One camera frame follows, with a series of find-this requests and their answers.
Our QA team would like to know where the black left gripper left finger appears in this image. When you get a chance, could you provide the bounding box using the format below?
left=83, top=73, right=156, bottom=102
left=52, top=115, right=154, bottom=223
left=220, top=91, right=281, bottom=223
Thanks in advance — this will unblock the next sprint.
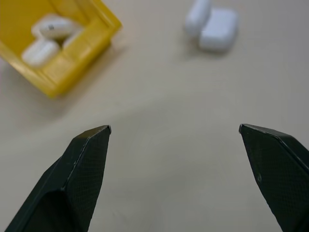
left=4, top=125, right=112, bottom=232

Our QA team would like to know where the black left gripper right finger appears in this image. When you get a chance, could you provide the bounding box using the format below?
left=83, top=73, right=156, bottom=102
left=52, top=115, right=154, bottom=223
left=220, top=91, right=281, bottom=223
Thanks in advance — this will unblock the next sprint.
left=239, top=123, right=309, bottom=232

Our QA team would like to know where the yellow plastic bin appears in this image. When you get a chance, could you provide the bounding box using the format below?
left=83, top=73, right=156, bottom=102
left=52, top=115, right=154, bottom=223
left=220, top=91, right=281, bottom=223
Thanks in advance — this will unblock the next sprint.
left=0, top=0, right=123, bottom=99

